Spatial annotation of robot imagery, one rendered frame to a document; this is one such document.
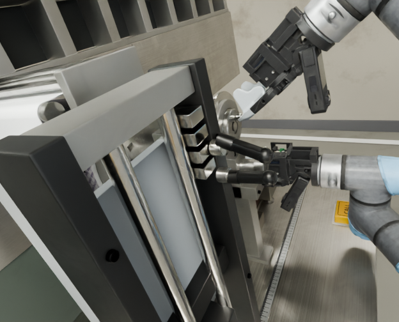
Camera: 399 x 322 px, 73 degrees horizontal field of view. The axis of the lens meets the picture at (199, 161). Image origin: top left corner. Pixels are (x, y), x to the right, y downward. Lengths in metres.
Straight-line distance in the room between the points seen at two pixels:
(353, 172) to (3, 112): 0.57
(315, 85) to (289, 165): 0.22
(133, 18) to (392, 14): 0.71
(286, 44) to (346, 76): 2.66
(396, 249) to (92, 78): 0.55
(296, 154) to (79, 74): 0.49
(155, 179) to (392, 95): 3.03
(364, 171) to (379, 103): 2.62
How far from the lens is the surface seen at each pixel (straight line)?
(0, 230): 0.64
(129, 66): 0.32
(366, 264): 0.75
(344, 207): 0.84
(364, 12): 0.47
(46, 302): 0.75
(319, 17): 0.46
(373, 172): 0.61
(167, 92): 0.20
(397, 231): 0.62
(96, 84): 0.28
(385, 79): 3.14
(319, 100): 0.50
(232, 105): 0.59
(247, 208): 0.62
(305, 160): 0.62
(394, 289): 1.86
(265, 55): 0.49
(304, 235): 0.79
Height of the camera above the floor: 1.47
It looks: 28 degrees down
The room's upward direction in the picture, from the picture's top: 15 degrees counter-clockwise
